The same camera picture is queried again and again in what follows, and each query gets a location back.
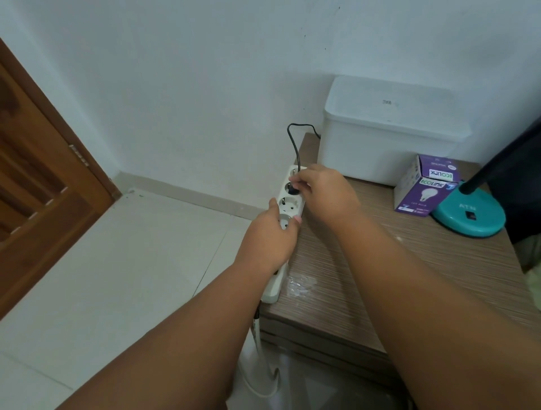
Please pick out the clear plastic scrap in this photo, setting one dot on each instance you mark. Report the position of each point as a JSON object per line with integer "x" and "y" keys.
{"x": 299, "y": 287}

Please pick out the metal door hinge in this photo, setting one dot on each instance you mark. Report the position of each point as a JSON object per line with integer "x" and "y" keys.
{"x": 79, "y": 155}

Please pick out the black power plug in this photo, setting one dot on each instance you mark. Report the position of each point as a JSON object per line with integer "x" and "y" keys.
{"x": 290, "y": 188}

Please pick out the white lidded storage box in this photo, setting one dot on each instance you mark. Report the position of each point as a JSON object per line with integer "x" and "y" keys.
{"x": 380, "y": 139}

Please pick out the teal desk lamp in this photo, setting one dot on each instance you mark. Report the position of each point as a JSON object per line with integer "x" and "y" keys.
{"x": 469, "y": 215}

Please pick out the person's right hand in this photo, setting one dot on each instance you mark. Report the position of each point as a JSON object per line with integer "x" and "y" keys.
{"x": 329, "y": 194}

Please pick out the brown wooden door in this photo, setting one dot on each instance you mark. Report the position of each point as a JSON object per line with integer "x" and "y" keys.
{"x": 42, "y": 202}

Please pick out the person's right forearm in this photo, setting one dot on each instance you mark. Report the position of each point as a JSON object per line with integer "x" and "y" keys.
{"x": 422, "y": 321}

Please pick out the person's left thumb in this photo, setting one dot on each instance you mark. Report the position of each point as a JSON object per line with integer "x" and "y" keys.
{"x": 294, "y": 224}

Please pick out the wooden side table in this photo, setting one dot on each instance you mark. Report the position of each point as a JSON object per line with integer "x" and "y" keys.
{"x": 380, "y": 262}

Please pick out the person's left forearm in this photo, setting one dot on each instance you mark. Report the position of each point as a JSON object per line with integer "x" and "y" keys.
{"x": 186, "y": 342}

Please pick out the purple light bulb box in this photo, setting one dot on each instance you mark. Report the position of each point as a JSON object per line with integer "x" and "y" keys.
{"x": 422, "y": 196}

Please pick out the dark fabric object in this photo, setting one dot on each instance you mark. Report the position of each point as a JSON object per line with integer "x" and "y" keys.
{"x": 520, "y": 198}

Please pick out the person's right fingers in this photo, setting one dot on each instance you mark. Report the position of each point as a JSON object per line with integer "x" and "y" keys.
{"x": 302, "y": 179}

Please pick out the white power strip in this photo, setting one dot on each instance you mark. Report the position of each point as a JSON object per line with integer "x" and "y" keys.
{"x": 289, "y": 207}

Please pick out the person's left hand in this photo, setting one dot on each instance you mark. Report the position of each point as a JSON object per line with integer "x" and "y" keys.
{"x": 264, "y": 240}

